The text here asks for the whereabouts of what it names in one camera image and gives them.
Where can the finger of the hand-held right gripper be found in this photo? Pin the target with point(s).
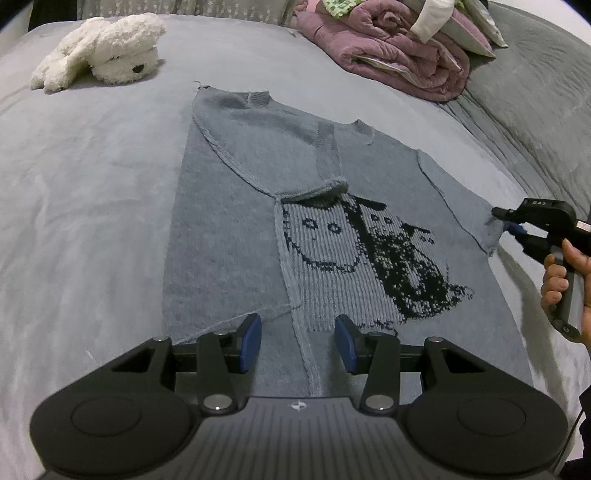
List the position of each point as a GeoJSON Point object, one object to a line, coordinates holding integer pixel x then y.
{"type": "Point", "coordinates": [508, 213]}
{"type": "Point", "coordinates": [515, 228]}

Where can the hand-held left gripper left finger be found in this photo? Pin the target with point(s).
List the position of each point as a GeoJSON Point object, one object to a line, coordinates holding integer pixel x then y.
{"type": "Point", "coordinates": [249, 344]}

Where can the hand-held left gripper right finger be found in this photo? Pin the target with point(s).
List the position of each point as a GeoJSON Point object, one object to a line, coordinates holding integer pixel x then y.
{"type": "Point", "coordinates": [346, 344]}

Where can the grey knit sweater black print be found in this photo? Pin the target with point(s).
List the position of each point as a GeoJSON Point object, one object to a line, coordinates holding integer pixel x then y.
{"type": "Point", "coordinates": [221, 221]}

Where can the person's right hand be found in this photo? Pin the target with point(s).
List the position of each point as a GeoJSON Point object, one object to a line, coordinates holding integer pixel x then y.
{"type": "Point", "coordinates": [554, 286]}

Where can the grey quilted bedspread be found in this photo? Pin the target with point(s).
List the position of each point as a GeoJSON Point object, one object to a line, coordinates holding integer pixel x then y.
{"type": "Point", "coordinates": [531, 92]}

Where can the pale satin pillow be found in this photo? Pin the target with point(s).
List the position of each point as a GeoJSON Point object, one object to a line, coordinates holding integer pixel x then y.
{"type": "Point", "coordinates": [475, 27]}

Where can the pink folded quilt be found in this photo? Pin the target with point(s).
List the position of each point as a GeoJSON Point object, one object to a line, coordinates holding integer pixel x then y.
{"type": "Point", "coordinates": [392, 55]}

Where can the grey bed sheet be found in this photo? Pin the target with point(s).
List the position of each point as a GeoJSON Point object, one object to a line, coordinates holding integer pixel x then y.
{"type": "Point", "coordinates": [92, 184]}

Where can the green patterned cloth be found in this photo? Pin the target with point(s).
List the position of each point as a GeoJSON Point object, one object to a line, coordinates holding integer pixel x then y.
{"type": "Point", "coordinates": [339, 7]}

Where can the white plush toy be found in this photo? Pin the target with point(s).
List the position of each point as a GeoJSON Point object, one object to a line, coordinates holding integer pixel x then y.
{"type": "Point", "coordinates": [115, 50]}

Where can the pale dotted curtain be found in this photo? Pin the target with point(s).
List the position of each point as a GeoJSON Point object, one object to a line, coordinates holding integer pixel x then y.
{"type": "Point", "coordinates": [184, 7]}

